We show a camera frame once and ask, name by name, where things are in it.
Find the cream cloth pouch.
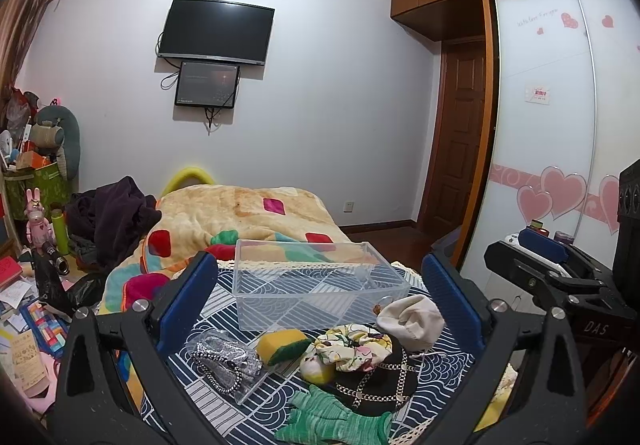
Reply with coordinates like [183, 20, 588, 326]
[376, 295, 445, 352]

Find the silver sequin item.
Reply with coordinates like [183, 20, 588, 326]
[186, 329, 267, 405]

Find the black hat with chains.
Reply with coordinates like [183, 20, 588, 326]
[328, 337, 421, 417]

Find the yellow green sponge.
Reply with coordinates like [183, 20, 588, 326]
[256, 329, 311, 367]

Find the floral fabric scrunchie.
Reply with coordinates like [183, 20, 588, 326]
[307, 324, 394, 373]

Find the green knitted glove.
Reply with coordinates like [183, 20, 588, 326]
[273, 385, 393, 445]

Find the yellow plush face toy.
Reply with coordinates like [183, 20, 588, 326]
[299, 353, 335, 387]

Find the brown wooden door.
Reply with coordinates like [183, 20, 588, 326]
[418, 38, 486, 239]

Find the white wardrobe with hearts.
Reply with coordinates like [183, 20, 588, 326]
[462, 0, 639, 286]

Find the red box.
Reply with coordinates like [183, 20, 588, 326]
[0, 257, 23, 289]

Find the blue white patterned tablecloth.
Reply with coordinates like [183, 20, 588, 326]
[169, 261, 473, 444]

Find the pink rabbit figure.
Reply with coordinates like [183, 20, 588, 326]
[25, 187, 55, 255]

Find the dark purple clothing pile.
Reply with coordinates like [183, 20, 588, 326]
[65, 176, 162, 273]

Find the green bottle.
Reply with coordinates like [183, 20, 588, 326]
[51, 209, 70, 255]

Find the green storage box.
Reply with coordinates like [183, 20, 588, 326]
[4, 163, 72, 220]

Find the clear plastic storage box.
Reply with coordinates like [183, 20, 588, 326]
[232, 240, 410, 331]

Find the beige colourful patch blanket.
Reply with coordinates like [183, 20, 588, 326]
[99, 185, 348, 315]

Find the yellow curved headboard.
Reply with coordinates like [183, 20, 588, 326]
[160, 166, 216, 197]

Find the grey plush toy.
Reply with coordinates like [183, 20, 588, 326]
[29, 106, 80, 180]

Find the white wall socket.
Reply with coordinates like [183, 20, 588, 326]
[343, 201, 355, 213]

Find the small black wall monitor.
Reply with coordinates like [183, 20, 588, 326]
[175, 60, 240, 109]

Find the large black wall television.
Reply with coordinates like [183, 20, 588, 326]
[157, 0, 274, 66]

